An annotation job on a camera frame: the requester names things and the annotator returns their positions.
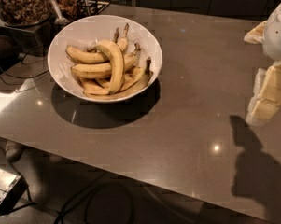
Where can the upper left yellow banana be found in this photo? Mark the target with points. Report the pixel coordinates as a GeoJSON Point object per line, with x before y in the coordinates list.
{"type": "Point", "coordinates": [84, 56]}

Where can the white handled spoon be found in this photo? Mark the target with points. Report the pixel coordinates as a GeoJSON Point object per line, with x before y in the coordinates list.
{"type": "Point", "coordinates": [60, 19]}

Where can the lower left yellow banana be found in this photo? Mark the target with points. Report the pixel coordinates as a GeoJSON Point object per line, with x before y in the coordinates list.
{"type": "Point", "coordinates": [91, 87]}

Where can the curved yellow banana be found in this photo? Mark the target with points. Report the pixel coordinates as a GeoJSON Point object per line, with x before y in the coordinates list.
{"type": "Point", "coordinates": [112, 51]}

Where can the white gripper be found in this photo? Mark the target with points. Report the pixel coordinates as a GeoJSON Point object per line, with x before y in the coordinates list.
{"type": "Point", "coordinates": [277, 33]}

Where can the white ceramic bowl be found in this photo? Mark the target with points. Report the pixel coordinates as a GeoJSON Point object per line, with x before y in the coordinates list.
{"type": "Point", "coordinates": [88, 31]}

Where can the right inner yellow banana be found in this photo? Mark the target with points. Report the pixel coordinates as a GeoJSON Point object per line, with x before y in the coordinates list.
{"type": "Point", "coordinates": [132, 76]}

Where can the upper small yellow banana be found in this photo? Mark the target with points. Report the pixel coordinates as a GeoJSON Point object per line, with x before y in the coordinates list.
{"type": "Point", "coordinates": [123, 41]}

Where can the grey metal box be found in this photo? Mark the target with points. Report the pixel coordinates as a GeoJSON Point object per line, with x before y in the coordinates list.
{"type": "Point", "coordinates": [12, 186]}

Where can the glass jar of nuts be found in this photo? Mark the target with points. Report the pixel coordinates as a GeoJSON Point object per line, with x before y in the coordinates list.
{"type": "Point", "coordinates": [22, 13]}

